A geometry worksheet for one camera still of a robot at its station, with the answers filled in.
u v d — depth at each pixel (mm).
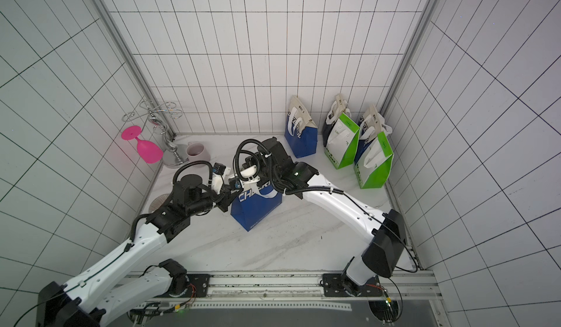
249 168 618
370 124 972
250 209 776
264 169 601
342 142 926
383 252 392
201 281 745
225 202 599
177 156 1095
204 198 610
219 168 633
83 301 388
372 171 866
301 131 967
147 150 899
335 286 730
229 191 657
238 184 580
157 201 896
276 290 727
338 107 985
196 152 1067
